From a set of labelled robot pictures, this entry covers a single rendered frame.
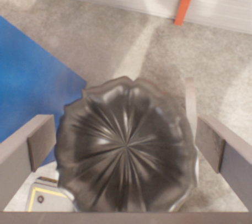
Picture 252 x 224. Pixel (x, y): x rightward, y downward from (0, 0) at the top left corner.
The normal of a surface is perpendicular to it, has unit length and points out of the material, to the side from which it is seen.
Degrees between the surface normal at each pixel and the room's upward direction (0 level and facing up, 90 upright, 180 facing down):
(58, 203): 0
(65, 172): 11
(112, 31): 0
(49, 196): 0
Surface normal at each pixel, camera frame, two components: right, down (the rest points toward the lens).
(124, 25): -0.10, -0.15
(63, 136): 0.08, 0.15
